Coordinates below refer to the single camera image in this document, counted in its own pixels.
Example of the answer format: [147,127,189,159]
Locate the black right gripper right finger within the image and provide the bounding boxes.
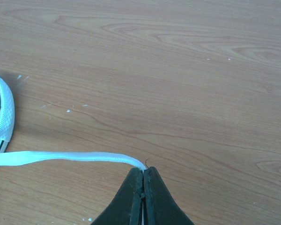
[143,166,194,225]

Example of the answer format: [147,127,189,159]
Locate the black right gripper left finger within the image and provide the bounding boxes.
[92,168,143,225]

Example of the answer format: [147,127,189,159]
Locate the white shoelace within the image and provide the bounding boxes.
[0,151,146,170]

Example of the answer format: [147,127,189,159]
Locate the grey canvas sneaker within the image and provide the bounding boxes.
[0,78,15,153]

